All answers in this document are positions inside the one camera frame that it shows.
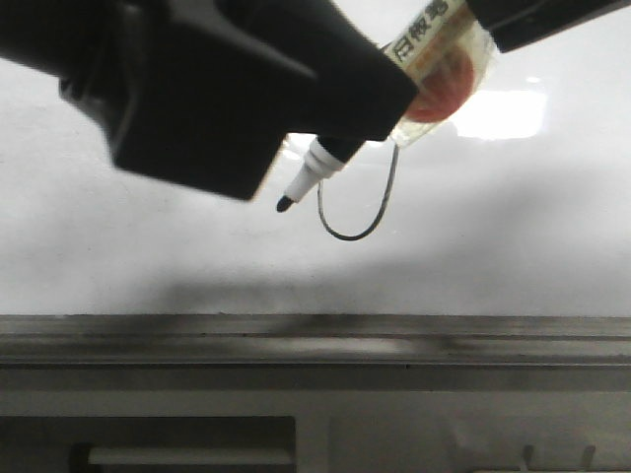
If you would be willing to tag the red magnet taped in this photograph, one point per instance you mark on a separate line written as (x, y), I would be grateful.
(452, 81)

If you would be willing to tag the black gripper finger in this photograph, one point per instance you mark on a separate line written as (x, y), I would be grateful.
(197, 93)
(514, 24)

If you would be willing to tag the white black whiteboard marker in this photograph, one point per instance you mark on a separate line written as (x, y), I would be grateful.
(376, 101)

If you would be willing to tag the white whiteboard surface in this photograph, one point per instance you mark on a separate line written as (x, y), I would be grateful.
(518, 205)

